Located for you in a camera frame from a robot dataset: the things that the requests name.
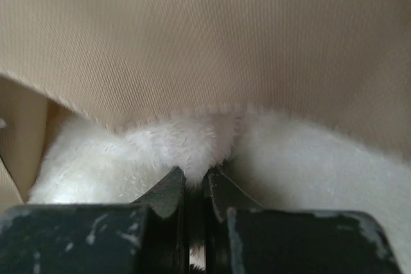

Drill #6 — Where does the cream fluffy pillow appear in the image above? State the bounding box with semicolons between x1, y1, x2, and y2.
28;110;410;273

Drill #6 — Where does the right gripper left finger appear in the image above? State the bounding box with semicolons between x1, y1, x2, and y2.
1;168;188;273

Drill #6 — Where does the beige fabric pet tent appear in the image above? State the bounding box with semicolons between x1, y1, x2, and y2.
1;0;410;208

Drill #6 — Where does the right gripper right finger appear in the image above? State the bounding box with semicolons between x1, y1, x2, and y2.
203;169;401;274

